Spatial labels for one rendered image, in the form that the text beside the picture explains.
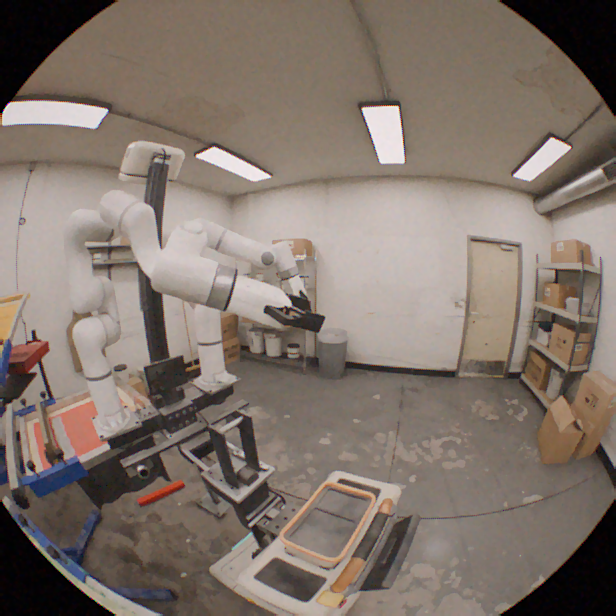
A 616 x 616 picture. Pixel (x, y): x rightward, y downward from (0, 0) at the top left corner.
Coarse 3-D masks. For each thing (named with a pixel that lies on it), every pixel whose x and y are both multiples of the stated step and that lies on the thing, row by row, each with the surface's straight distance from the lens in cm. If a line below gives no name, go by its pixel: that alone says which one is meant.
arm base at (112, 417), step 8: (112, 376) 74; (88, 384) 74; (96, 384) 72; (104, 384) 72; (112, 384) 74; (96, 392) 73; (104, 392) 72; (112, 392) 74; (96, 400) 75; (104, 400) 73; (112, 400) 74; (96, 408) 78; (104, 408) 75; (112, 408) 75; (120, 408) 77; (104, 416) 76; (112, 416) 75; (120, 416) 76; (128, 416) 80; (104, 424) 79; (112, 424) 73; (120, 424) 74
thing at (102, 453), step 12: (120, 384) 143; (72, 396) 145; (84, 396) 146; (132, 396) 130; (48, 408) 145; (60, 408) 146; (24, 420) 144; (24, 432) 132; (24, 444) 124; (132, 444) 100; (24, 456) 117; (84, 456) 98; (96, 456) 96; (108, 456) 98
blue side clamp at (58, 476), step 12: (48, 468) 101; (60, 468) 96; (72, 468) 96; (84, 468) 97; (36, 480) 99; (48, 480) 98; (60, 480) 98; (72, 480) 99; (36, 492) 102; (48, 492) 102
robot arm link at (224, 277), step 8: (224, 264) 41; (224, 272) 38; (232, 272) 38; (216, 280) 37; (224, 280) 37; (232, 280) 37; (216, 288) 37; (224, 288) 37; (216, 296) 37; (224, 296) 37; (208, 304) 39; (216, 304) 38; (224, 304) 38
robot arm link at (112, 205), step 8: (112, 192) 61; (120, 192) 61; (104, 200) 61; (112, 200) 59; (120, 200) 57; (128, 200) 56; (136, 200) 56; (104, 208) 60; (112, 208) 57; (120, 208) 55; (104, 216) 60; (112, 216) 57; (120, 216) 54; (112, 224) 58; (112, 232) 72; (112, 240) 74
